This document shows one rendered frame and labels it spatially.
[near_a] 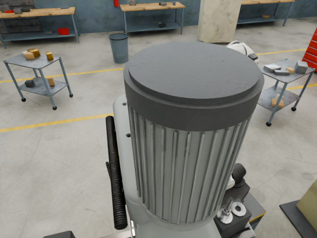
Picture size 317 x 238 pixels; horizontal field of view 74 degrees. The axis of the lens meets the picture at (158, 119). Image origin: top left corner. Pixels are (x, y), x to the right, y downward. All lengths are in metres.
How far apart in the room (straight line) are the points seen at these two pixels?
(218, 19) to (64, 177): 5.67
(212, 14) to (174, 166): 6.54
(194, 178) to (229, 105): 0.13
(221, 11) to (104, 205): 5.77
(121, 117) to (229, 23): 6.43
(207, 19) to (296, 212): 5.31
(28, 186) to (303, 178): 3.53
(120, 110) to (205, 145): 0.51
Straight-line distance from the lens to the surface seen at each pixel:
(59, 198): 2.96
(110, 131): 0.81
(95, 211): 2.73
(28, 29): 8.54
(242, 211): 1.45
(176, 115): 0.25
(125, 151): 0.62
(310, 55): 6.31
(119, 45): 5.53
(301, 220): 2.99
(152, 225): 0.64
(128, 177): 0.56
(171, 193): 0.37
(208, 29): 6.86
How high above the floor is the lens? 2.34
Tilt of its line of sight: 39 degrees down
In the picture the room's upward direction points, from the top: straight up
